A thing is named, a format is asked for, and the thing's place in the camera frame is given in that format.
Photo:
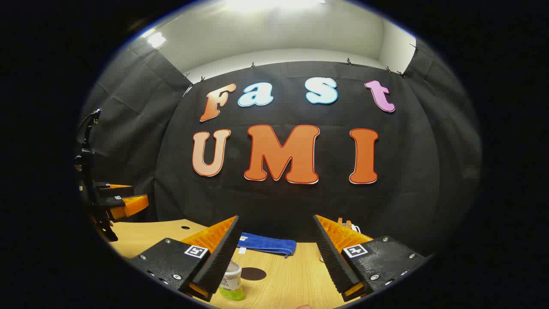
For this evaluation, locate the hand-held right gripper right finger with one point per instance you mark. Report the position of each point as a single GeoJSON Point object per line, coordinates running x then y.
{"type": "Point", "coordinates": [332, 257]}

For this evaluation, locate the white green water bottle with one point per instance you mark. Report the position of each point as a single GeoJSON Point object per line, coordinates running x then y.
{"type": "Point", "coordinates": [231, 281]}

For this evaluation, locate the white toaster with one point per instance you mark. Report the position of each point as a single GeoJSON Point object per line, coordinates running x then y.
{"type": "Point", "coordinates": [356, 228]}

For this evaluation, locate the black backdrop cloth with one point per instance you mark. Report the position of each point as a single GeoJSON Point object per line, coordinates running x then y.
{"type": "Point", "coordinates": [279, 206]}

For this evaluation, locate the dark brown round coaster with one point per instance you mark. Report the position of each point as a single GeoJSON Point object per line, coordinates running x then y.
{"type": "Point", "coordinates": [254, 274]}

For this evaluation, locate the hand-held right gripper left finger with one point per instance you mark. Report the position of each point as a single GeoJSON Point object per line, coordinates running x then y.
{"type": "Point", "coordinates": [223, 253]}

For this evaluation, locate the blue folded towel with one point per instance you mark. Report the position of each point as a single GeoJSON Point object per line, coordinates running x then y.
{"type": "Point", "coordinates": [268, 243]}

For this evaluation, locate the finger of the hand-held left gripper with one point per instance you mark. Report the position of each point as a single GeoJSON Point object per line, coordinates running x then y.
{"type": "Point", "coordinates": [128, 205]}
{"type": "Point", "coordinates": [112, 189]}

